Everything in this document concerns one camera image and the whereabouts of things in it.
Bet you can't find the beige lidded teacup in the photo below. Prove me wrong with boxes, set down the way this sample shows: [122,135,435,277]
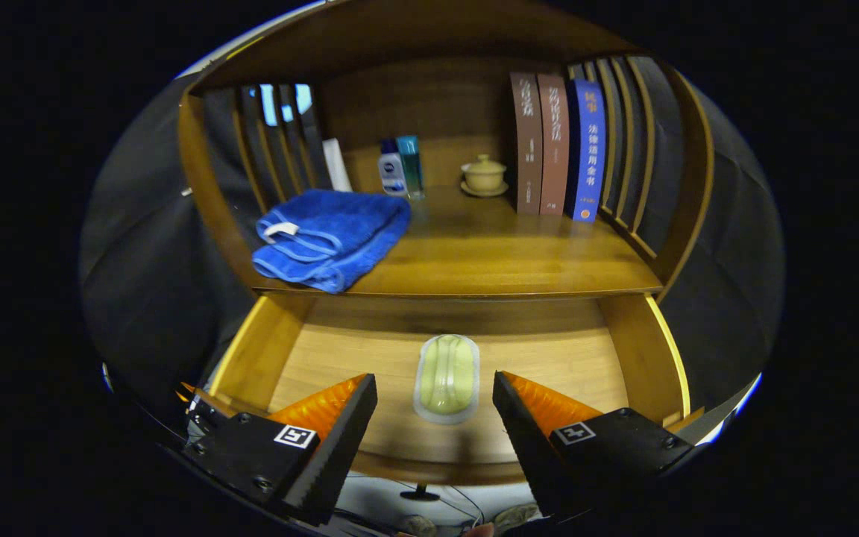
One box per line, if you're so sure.
[461,154,509,198]

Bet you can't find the wooden countertop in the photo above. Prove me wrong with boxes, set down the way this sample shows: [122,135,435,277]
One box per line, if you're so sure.
[251,186,663,299]

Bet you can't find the teal bottle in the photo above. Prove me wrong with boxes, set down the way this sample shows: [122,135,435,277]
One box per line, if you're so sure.
[397,135,426,201]

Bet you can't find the white card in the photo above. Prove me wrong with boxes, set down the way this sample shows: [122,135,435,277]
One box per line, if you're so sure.
[323,138,353,193]

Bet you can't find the black device with wires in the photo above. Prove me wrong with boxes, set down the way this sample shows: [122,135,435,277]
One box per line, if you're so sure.
[176,382,214,430]

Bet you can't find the blue book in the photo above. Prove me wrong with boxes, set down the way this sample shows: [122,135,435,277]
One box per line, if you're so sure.
[565,78,607,223]

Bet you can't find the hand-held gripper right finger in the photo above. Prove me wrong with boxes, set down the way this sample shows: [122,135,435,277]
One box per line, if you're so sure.
[493,371,695,523]

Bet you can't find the floor cables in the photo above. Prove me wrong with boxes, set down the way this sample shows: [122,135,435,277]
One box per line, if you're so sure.
[340,485,484,524]

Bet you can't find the dark brown book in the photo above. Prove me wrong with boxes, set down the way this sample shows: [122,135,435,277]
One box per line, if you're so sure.
[509,72,544,216]

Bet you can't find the white bottle with blue cap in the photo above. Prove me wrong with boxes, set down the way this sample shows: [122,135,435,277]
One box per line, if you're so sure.
[378,139,408,198]

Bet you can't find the black backdrop cloth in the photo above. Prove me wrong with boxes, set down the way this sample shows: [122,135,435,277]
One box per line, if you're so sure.
[79,56,784,426]

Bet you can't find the wooden cabinet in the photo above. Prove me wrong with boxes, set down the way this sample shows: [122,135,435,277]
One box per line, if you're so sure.
[176,0,717,303]

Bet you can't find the blue folded towel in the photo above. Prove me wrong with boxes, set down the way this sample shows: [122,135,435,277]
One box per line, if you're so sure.
[252,189,412,294]

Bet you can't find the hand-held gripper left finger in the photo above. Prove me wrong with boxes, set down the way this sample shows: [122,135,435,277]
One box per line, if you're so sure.
[180,373,378,527]

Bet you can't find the reddish brown book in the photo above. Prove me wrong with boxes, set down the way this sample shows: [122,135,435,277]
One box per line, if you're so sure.
[537,73,570,216]

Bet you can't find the wooden drawer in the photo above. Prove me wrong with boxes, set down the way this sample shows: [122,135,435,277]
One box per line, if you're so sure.
[206,293,693,502]

